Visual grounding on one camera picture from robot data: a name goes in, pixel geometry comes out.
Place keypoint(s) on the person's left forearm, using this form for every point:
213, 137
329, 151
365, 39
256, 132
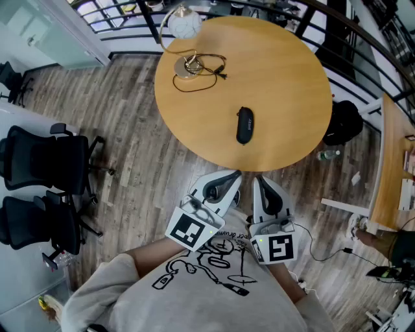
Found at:
155, 262

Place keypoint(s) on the person's right forearm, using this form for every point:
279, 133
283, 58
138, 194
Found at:
287, 280

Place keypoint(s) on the black SHERY case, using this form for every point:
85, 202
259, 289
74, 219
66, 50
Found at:
245, 124

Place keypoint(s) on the black backpack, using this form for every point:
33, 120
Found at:
343, 123

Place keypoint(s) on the white paper scrap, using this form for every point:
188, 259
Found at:
355, 178

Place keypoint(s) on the long wooden desk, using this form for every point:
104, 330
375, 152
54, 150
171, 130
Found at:
394, 181

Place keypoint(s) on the book with dark cover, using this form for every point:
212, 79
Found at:
409, 160

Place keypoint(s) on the round wooden table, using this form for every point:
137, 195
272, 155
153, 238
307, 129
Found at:
350, 48

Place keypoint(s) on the clear plastic water bottle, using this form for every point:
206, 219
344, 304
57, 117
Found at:
328, 155

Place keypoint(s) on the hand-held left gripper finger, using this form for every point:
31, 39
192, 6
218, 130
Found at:
230, 197
207, 178

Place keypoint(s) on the brass lamp with white globe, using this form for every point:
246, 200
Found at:
181, 22

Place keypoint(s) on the person in beige t-shirt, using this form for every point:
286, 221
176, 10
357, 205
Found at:
194, 298

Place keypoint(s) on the white paper stack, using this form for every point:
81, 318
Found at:
408, 194

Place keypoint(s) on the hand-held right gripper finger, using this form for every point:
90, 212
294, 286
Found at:
285, 202
258, 204

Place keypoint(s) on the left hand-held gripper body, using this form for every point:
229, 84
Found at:
191, 230

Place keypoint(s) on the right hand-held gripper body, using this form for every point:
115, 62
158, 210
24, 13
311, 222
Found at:
279, 248

